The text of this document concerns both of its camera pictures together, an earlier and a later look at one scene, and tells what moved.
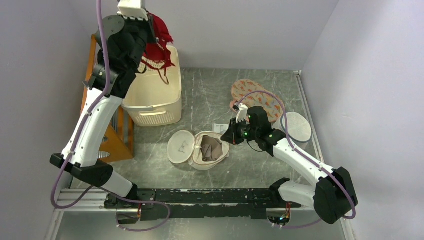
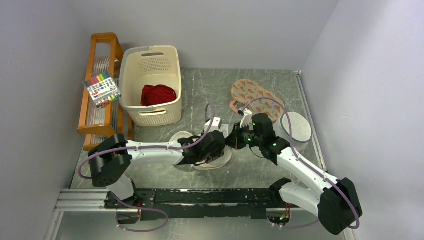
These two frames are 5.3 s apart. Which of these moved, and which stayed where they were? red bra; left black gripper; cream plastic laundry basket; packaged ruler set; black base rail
Moved: red bra; left black gripper
Stayed: black base rail; packaged ruler set; cream plastic laundry basket
